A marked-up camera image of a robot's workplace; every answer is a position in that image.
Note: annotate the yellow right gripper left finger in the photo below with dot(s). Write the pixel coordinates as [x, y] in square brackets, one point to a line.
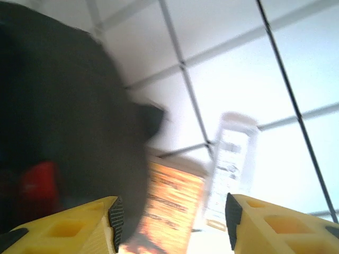
[66, 230]

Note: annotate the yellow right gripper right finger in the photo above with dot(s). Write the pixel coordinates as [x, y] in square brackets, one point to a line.
[278, 227]

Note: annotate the red snap wallet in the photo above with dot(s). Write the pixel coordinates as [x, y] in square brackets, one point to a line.
[39, 185]

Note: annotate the white rectangular case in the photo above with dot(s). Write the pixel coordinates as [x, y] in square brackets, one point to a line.
[233, 158]

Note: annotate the orange paperback book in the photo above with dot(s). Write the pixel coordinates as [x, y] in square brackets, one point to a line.
[172, 201]

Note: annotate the black backpack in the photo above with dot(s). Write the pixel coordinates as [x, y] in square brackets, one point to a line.
[66, 105]

